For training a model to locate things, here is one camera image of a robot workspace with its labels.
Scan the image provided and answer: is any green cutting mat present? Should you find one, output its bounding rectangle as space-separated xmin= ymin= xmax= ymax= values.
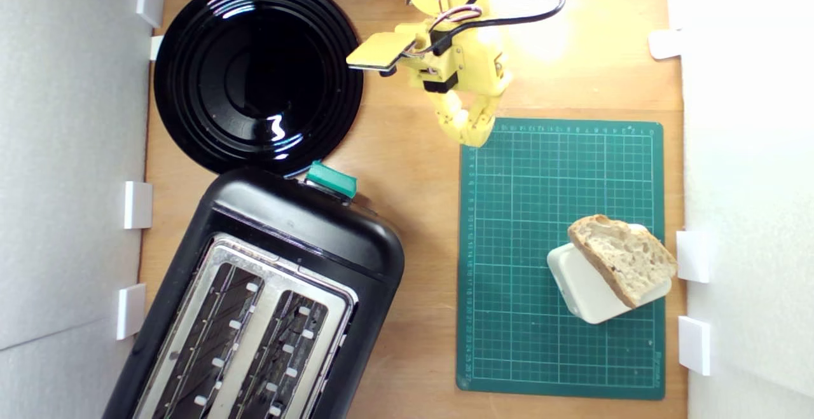
xmin=456 ymin=117 xmax=666 ymax=401

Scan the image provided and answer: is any black two-slot toaster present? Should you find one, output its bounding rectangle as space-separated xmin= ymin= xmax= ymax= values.
xmin=102 ymin=166 xmax=406 ymax=419

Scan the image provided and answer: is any white block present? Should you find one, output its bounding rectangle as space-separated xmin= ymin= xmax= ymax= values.
xmin=547 ymin=223 xmax=673 ymax=326

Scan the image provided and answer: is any brown bread slice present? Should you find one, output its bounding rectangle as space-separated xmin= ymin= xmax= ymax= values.
xmin=567 ymin=214 xmax=679 ymax=308

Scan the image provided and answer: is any black plate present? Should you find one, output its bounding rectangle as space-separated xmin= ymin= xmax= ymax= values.
xmin=154 ymin=0 xmax=364 ymax=177

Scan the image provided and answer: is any yellow wrist camera mount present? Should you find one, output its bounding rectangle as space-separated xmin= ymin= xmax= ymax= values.
xmin=347 ymin=31 xmax=417 ymax=76

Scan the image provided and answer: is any green toaster lever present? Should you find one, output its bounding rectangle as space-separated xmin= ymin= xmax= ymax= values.
xmin=305 ymin=160 xmax=358 ymax=200

